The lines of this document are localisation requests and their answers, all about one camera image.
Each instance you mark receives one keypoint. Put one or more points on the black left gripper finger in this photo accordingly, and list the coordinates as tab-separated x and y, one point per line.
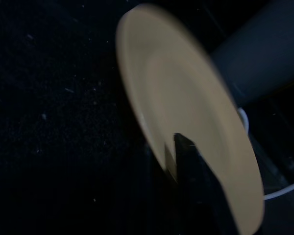
198	195

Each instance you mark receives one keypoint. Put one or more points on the cream floral plate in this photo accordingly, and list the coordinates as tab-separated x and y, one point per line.
176	85

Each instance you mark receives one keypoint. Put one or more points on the grey water filter canister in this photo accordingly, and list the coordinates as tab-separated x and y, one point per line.
264	54

